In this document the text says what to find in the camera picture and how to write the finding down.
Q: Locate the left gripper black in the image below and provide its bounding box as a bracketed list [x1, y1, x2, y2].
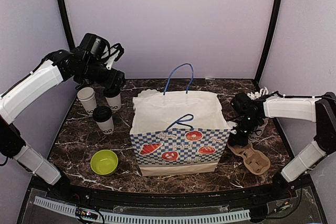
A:
[76, 58, 125, 91]

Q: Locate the black front rail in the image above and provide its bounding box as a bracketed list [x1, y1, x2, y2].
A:
[28, 175, 313, 213]

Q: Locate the left black corner post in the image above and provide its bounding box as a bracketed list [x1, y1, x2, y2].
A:
[57, 0, 75, 50]

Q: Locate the white fluted ceramic bowl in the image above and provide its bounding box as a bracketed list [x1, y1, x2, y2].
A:
[138, 89, 160, 98]

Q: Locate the right black corner post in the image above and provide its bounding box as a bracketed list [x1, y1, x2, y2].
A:
[253, 0, 281, 86]

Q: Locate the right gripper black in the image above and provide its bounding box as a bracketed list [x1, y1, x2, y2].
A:
[229, 115, 261, 147]

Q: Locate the white slotted cable duct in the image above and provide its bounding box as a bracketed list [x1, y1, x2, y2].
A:
[33, 196, 250, 223]

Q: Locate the bundle of white wrapped straws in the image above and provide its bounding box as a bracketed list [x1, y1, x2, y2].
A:
[247, 87, 279, 101]

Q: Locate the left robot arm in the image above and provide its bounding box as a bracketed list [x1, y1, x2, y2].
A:
[1, 44, 125, 201]

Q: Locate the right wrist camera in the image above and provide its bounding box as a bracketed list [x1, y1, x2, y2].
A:
[230, 93, 257, 116]

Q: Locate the brown cardboard cup carrier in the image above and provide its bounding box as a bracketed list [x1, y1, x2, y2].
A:
[227, 141, 271, 176]

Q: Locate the white paper coffee cup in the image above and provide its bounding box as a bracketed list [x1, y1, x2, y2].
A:
[105, 94, 121, 111]

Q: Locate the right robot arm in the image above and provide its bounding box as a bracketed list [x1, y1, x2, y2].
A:
[228, 92, 335, 200]

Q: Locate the stack of white paper cups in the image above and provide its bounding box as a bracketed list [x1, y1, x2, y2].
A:
[77, 87, 97, 115]

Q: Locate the green bowl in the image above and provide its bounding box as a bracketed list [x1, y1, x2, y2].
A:
[90, 150, 119, 176]

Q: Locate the black corner post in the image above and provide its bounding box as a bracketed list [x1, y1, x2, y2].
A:
[253, 0, 281, 86]
[57, 0, 75, 50]

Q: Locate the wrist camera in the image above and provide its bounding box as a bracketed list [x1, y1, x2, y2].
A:
[79, 33, 110, 60]
[230, 93, 257, 116]

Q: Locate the patterned paper takeout bag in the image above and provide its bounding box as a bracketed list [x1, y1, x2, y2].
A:
[129, 63, 232, 177]

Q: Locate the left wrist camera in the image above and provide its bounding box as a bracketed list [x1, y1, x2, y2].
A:
[79, 33, 110, 60]

